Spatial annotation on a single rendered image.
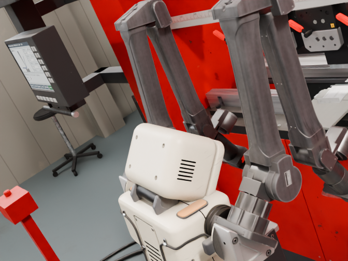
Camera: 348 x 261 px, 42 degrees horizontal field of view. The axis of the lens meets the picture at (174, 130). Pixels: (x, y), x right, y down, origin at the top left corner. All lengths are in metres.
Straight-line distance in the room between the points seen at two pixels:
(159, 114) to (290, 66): 0.45
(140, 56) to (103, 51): 4.24
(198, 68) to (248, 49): 1.53
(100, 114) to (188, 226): 4.29
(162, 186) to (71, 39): 4.16
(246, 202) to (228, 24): 0.36
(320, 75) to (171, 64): 1.07
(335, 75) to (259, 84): 1.29
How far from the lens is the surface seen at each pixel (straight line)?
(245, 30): 0.85
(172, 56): 1.27
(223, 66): 2.51
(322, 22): 1.71
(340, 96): 1.78
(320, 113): 1.69
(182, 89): 1.29
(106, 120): 5.24
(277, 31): 0.91
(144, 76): 1.23
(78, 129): 5.39
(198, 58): 2.38
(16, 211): 2.73
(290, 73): 0.94
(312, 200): 2.10
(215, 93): 2.29
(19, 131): 5.19
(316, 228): 2.23
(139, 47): 1.22
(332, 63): 1.80
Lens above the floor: 1.77
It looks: 23 degrees down
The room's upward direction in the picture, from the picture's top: 24 degrees counter-clockwise
